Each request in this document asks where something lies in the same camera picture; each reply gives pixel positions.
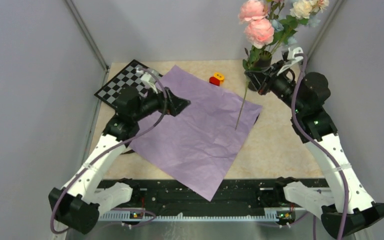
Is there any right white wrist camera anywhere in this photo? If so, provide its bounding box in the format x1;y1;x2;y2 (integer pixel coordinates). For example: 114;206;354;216
276;47;304;76

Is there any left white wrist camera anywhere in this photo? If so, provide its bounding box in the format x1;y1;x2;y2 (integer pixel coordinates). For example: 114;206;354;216
135;67;160;94

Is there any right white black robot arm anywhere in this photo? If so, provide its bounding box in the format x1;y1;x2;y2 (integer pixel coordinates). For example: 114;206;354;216
245;65;384;239

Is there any dark brown tall vase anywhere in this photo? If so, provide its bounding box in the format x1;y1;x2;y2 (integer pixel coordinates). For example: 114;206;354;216
246;49;273;92

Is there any red toy block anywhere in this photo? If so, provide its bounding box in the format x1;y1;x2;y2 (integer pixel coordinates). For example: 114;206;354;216
208;76;221;86

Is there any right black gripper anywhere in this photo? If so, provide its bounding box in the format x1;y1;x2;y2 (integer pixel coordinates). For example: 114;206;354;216
245;59;305;113

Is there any pink rose flower stem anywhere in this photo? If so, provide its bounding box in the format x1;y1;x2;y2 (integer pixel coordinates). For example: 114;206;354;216
234;0;276;131

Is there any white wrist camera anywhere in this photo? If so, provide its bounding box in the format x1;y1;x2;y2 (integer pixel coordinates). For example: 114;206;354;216
135;67;160;94
276;47;304;76

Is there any black and white checkerboard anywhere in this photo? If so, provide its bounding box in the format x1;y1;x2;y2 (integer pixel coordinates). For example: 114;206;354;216
94;59;149;109

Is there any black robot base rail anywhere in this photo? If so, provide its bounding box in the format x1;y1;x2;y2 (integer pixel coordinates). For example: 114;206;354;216
94;178;329;218

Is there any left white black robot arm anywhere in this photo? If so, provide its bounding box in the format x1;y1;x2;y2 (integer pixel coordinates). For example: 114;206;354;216
48;87;191;234

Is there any cream rose flower stem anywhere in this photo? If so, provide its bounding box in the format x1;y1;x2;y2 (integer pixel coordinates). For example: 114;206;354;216
271;0;330;56

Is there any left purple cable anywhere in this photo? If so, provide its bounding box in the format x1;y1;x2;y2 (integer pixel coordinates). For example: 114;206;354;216
49;67;169;235

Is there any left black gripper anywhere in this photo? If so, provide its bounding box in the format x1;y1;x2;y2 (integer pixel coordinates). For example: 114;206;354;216
132;81;191;122

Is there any pink and purple wrapping paper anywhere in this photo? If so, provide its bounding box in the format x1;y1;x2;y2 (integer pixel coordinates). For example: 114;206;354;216
130;66;262;201

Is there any black ribbon with gold lettering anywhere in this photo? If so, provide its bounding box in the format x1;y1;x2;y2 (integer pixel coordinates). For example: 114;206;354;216
122;110;261;156

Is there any white slotted cable duct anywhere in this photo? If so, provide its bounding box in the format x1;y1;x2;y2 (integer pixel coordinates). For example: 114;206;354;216
98;208;293;223

